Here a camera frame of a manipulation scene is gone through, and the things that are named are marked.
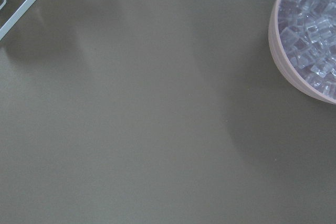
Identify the pink bowl of ice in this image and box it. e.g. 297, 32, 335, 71
268, 0, 335, 104

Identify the white wire cup rack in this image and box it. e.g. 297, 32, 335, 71
0, 0, 62, 41

